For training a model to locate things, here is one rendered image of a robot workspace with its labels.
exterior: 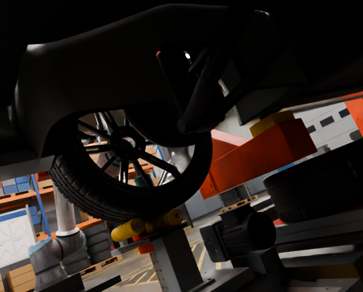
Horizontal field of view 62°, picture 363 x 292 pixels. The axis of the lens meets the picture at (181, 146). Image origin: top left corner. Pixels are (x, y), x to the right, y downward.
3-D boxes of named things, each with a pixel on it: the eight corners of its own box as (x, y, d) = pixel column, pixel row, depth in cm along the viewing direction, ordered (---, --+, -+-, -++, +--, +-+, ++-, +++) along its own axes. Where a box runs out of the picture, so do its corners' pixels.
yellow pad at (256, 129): (275, 124, 121) (270, 113, 122) (252, 138, 132) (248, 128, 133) (296, 119, 129) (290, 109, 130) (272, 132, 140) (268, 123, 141)
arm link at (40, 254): (30, 275, 187) (22, 248, 190) (57, 263, 200) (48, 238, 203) (39, 271, 177) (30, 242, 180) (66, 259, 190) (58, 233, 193)
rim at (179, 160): (60, 68, 108) (178, 71, 135) (52, 100, 127) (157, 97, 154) (90, 205, 95) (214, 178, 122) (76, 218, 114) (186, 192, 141)
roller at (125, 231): (135, 235, 102) (130, 219, 103) (112, 244, 126) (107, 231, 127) (150, 229, 105) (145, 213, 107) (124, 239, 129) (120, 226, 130)
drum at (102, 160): (112, 168, 130) (102, 139, 133) (99, 182, 147) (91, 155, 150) (140, 161, 138) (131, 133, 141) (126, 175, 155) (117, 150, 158)
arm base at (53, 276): (34, 291, 187) (29, 276, 189) (65, 277, 199) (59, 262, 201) (37, 291, 173) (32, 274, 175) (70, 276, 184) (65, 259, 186)
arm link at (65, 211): (53, 258, 202) (39, 147, 196) (77, 248, 215) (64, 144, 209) (65, 263, 192) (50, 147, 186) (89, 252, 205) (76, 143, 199)
